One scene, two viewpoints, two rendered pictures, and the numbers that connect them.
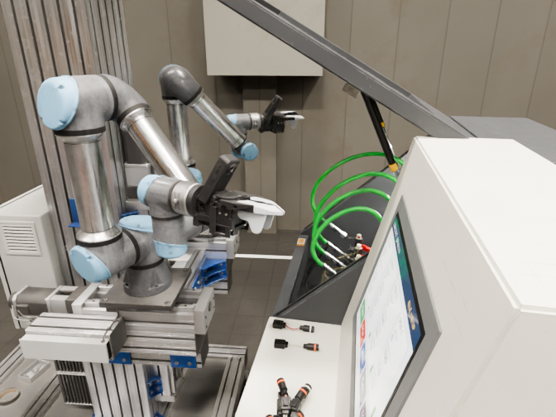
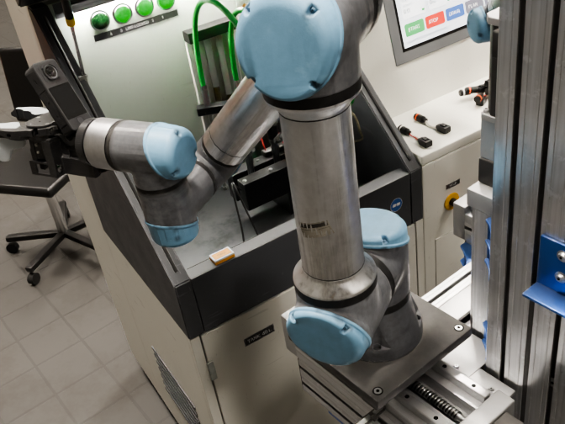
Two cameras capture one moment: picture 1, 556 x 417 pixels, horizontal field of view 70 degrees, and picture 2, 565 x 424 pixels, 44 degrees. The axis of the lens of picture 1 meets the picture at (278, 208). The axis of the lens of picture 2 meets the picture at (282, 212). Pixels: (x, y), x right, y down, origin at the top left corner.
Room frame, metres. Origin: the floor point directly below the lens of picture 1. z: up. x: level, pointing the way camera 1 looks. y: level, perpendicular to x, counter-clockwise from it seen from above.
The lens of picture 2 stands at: (2.24, 0.98, 1.89)
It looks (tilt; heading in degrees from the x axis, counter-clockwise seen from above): 34 degrees down; 232
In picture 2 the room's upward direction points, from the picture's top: 9 degrees counter-clockwise
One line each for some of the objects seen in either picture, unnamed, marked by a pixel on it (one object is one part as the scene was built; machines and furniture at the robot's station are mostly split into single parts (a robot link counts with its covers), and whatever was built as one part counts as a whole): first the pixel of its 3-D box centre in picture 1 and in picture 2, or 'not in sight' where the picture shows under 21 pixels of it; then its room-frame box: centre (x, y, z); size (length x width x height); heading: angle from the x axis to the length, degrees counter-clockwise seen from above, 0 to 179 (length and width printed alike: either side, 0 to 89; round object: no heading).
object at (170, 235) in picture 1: (174, 230); not in sight; (0.87, 0.25, 1.34); 0.11 x 0.08 x 0.11; 150
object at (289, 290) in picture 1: (293, 285); (306, 245); (1.36, -0.06, 0.87); 0.62 x 0.04 x 0.16; 169
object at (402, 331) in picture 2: not in sight; (376, 308); (1.60, 0.38, 1.09); 0.15 x 0.15 x 0.10
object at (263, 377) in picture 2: not in sight; (327, 371); (1.37, -0.05, 0.44); 0.65 x 0.02 x 0.68; 169
